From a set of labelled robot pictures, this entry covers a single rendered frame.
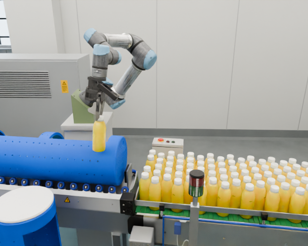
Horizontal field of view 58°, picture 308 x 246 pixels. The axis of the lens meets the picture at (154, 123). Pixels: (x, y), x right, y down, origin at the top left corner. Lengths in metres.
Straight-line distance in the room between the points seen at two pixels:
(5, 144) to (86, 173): 0.50
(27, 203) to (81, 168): 0.31
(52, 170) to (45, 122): 1.90
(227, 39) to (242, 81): 0.69
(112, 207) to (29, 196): 0.44
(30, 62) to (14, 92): 0.41
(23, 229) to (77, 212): 0.42
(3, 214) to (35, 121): 2.18
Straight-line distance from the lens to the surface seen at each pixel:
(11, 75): 3.49
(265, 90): 4.66
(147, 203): 1.49
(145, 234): 1.48
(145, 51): 1.76
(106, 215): 1.70
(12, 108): 3.61
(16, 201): 1.54
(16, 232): 1.44
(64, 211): 1.79
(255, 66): 4.53
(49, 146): 1.63
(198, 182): 1.17
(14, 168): 1.75
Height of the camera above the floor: 1.86
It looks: 21 degrees down
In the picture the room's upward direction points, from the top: straight up
